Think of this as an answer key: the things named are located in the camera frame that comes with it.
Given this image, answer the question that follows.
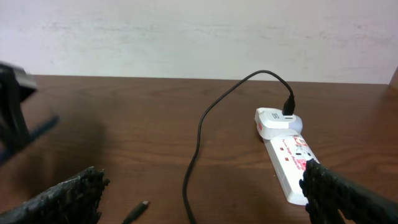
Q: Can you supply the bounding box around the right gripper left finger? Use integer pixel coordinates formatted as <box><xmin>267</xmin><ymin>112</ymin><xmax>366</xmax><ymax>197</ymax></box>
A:
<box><xmin>1</xmin><ymin>167</ymin><xmax>109</xmax><ymax>224</ymax></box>

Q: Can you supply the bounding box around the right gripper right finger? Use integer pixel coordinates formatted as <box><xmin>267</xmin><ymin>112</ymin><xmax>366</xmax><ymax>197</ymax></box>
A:
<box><xmin>299</xmin><ymin>159</ymin><xmax>397</xmax><ymax>224</ymax></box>

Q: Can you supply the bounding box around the black USB charging cable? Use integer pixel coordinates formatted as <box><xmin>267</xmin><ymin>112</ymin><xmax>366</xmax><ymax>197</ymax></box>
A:
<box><xmin>121</xmin><ymin>70</ymin><xmax>296</xmax><ymax>224</ymax></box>

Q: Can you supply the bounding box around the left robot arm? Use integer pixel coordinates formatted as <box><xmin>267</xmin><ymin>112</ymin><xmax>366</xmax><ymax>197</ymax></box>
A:
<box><xmin>1</xmin><ymin>62</ymin><xmax>60</xmax><ymax>165</ymax></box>

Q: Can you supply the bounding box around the white USB charger plug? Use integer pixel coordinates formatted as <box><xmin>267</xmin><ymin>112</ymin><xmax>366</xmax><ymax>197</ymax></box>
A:
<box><xmin>254</xmin><ymin>108</ymin><xmax>303</xmax><ymax>140</ymax></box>

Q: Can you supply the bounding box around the white power strip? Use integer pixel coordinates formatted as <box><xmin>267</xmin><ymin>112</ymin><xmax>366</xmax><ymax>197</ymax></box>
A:
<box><xmin>264</xmin><ymin>134</ymin><xmax>319</xmax><ymax>205</ymax></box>

